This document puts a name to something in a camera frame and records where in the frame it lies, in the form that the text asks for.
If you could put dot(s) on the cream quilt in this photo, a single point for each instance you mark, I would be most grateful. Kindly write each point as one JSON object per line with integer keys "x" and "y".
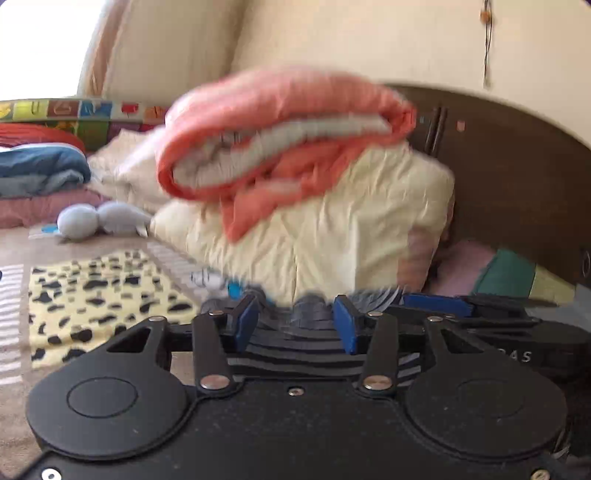
{"x": 332, "y": 230}

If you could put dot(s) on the beige curtain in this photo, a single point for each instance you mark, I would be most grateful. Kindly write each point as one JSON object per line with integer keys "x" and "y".
{"x": 175, "y": 46}

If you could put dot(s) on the red folded blanket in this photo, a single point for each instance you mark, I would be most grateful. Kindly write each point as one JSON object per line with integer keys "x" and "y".
{"x": 37, "y": 136}

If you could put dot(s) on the colourful foam play mat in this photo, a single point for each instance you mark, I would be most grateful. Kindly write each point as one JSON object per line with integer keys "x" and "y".
{"x": 69, "y": 113}

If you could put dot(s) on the coral pink blanket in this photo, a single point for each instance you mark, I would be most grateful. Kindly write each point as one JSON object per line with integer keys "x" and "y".
{"x": 286, "y": 101}

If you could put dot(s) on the mauve folded blanket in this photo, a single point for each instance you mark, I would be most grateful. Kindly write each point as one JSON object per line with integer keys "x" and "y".
{"x": 41, "y": 210}

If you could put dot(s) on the black thin-striped garment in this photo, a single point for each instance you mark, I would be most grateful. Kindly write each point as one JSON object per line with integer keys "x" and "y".
{"x": 300, "y": 341}

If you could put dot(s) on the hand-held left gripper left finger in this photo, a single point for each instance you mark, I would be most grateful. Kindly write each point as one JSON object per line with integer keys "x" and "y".
{"x": 246, "y": 323}

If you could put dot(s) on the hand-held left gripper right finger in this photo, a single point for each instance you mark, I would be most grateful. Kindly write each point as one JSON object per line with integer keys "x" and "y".
{"x": 345, "y": 325}

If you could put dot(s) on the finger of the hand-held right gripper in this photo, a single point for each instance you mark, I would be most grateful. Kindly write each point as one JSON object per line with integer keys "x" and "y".
{"x": 436, "y": 304}

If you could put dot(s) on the pale blue plush toy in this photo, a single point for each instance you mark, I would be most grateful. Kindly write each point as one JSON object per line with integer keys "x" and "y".
{"x": 83, "y": 220}

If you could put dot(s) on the brown wooden headboard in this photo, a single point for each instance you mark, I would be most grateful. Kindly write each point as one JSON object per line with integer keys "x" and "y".
{"x": 508, "y": 184}

